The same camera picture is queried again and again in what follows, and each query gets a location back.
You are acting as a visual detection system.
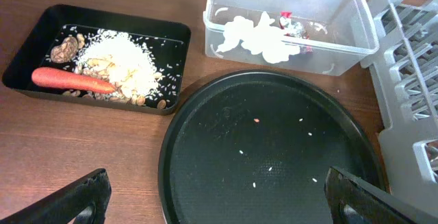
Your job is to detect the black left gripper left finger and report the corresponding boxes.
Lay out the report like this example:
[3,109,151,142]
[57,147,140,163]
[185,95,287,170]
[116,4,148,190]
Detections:
[1,169,112,224]

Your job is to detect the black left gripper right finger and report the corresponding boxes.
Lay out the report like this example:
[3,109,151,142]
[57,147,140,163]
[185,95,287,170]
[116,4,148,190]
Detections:
[324,166,437,224]

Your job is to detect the orange carrot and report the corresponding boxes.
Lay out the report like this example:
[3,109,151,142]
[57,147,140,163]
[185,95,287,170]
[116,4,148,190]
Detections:
[31,67,116,94]

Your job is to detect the rice and food scraps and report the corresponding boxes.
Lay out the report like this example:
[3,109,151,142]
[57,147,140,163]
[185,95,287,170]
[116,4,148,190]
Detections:
[61,27,182,110]

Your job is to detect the brown mushroom piece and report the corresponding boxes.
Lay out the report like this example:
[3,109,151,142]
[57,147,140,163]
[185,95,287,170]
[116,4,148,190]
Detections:
[50,34,85,64]

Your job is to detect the red snack wrapper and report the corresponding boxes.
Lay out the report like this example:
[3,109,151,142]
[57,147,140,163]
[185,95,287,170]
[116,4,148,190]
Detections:
[279,12,313,55]

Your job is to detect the white tissue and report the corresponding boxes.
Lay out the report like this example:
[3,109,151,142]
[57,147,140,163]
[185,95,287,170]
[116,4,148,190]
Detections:
[215,12,301,64]

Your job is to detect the grey dishwasher rack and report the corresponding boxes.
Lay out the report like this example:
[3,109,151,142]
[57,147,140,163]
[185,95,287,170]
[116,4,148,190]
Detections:
[361,0,437,216]

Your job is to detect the round black serving tray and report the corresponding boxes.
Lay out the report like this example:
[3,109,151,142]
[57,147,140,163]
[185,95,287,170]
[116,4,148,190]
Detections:
[158,71,385,223]

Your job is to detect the black rectangular tray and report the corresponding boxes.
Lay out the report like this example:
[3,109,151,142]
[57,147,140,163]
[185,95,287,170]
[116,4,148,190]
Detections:
[2,4,191,115]

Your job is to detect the clear plastic bin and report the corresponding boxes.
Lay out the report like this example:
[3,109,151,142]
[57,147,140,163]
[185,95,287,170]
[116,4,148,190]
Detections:
[203,0,379,76]

